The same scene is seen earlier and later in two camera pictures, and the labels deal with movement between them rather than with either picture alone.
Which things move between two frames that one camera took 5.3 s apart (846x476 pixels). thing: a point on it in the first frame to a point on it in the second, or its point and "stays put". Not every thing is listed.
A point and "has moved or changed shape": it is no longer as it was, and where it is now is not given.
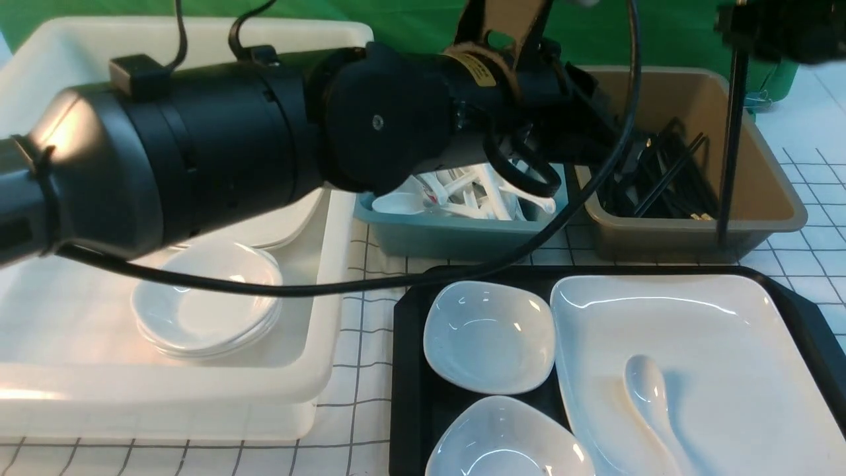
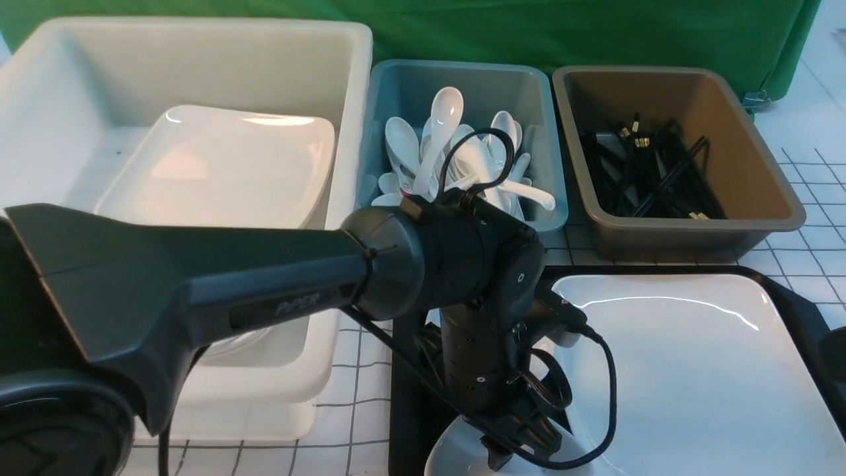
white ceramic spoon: (646, 383) has moved or changed shape
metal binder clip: (757, 102) stays put
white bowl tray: (500, 436) stays put
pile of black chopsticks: (669, 174) stays put
